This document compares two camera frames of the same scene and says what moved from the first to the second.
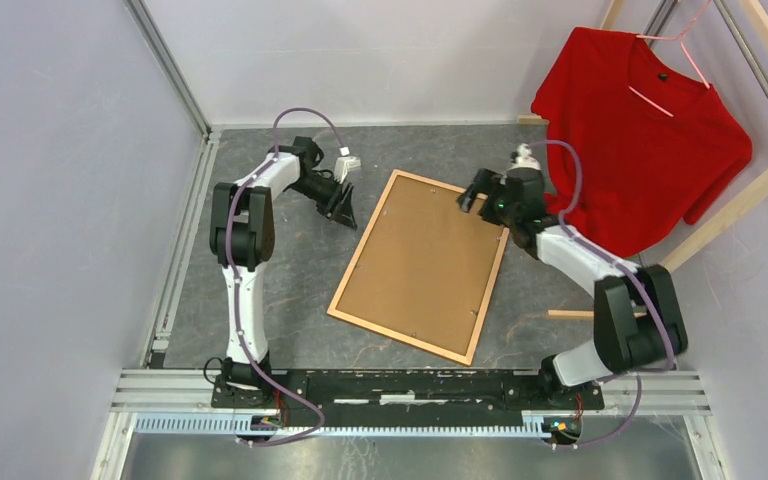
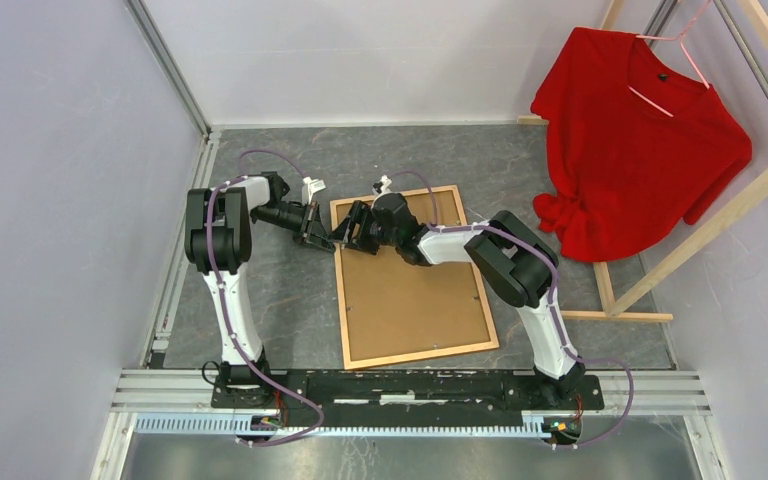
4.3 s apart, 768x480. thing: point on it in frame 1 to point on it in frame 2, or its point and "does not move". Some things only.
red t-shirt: (655, 149) does not move
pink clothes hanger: (679, 37) does not move
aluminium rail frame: (149, 391) does not move
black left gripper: (336, 210) to (313, 231)
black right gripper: (482, 184) to (360, 214)
